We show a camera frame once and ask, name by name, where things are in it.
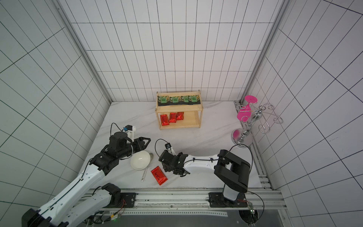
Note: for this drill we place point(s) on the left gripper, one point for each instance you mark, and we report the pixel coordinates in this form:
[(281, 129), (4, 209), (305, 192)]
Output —
[(140, 143)]

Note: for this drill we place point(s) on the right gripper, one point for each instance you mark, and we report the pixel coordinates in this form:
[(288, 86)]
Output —
[(168, 160)]

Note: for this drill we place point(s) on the red tea bag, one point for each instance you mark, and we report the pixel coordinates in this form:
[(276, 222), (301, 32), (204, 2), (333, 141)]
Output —
[(180, 116), (172, 117), (159, 175), (164, 119)]

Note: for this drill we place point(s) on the green tea bag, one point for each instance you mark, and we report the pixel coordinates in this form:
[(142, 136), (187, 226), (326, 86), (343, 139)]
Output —
[(185, 100), (174, 100), (163, 100), (194, 100)]

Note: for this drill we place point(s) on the wooden two-tier shelf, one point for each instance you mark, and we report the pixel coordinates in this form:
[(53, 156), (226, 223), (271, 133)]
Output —
[(192, 113)]

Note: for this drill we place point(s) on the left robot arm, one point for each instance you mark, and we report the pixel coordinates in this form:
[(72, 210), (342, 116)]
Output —
[(65, 210)]

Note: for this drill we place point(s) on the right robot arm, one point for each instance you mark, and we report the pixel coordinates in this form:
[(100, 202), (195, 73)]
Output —
[(232, 170)]

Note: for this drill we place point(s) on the white bowl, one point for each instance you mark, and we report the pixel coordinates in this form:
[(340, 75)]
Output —
[(140, 160)]

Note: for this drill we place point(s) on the chrome cup rack stand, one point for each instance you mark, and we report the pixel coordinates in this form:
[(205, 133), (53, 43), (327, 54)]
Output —
[(263, 117)]

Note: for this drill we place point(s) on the pink plastic wine glass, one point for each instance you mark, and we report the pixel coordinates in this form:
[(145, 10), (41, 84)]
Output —
[(245, 111)]

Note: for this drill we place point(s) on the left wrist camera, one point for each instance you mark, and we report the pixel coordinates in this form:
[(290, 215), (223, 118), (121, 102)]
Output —
[(130, 130)]

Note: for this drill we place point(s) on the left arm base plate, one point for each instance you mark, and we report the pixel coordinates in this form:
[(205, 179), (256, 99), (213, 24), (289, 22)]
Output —
[(125, 200)]

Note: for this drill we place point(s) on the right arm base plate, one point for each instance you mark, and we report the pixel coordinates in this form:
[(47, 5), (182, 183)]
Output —
[(217, 200)]

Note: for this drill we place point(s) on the aluminium rail frame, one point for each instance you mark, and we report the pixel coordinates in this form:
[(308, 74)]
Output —
[(195, 202)]

